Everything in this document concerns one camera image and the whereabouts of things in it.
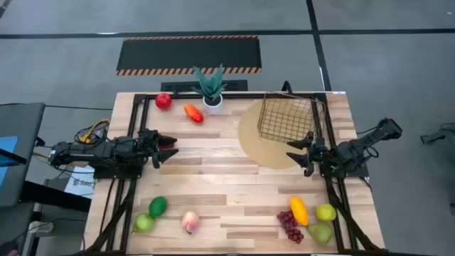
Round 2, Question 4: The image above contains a yellow orange mango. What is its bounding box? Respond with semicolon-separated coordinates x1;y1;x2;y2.
289;196;309;227

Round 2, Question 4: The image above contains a black hazard-striped floor mat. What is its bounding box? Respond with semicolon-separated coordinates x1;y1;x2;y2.
116;35;263;77

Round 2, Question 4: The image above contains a yellow-green apple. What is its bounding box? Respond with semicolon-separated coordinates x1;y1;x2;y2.
316;203;337;223

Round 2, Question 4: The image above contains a green lime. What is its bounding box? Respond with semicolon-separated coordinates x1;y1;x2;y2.
148;196;168;219

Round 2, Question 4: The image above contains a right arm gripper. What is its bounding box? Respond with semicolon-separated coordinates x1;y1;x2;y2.
286;131;336;178

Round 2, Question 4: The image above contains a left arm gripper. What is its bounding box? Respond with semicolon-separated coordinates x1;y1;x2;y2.
136;128;180;170

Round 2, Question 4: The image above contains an orange-red pepper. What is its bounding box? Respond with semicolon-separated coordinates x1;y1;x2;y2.
183;103;205;124

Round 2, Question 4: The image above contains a red apple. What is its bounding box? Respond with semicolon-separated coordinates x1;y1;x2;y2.
155;92;173;110

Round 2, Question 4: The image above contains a dark grey desk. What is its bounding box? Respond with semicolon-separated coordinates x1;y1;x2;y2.
0;102;46;208

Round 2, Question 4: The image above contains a white printed paper sheet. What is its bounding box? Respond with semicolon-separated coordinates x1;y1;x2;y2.
63;165;97;198

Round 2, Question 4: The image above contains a yellow cable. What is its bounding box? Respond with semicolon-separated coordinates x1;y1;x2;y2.
79;119;111;144

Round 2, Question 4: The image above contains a blue screen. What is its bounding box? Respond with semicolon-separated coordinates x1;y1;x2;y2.
0;136;18;189

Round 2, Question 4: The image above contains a black side table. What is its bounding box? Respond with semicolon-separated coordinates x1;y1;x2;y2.
21;181;92;213

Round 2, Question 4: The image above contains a snake plant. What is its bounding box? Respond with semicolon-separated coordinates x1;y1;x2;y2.
191;63;228;115

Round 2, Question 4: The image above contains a round tan woven mat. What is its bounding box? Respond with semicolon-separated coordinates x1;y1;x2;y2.
237;100;314;171

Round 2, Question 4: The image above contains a pink peach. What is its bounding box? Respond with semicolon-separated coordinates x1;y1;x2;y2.
181;210;200;235

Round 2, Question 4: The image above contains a gold wire basket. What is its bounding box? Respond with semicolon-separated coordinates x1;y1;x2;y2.
257;91;327;144

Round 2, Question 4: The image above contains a black chair base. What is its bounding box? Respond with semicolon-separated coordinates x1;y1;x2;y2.
420;122;455;145

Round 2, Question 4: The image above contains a green pear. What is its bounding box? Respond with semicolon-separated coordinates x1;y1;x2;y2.
306;223;334;246

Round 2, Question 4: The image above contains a green apple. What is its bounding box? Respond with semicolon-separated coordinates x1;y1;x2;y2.
132;212;155;234

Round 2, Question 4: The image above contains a red grape bunch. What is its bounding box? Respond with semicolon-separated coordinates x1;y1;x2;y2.
277;210;305;245

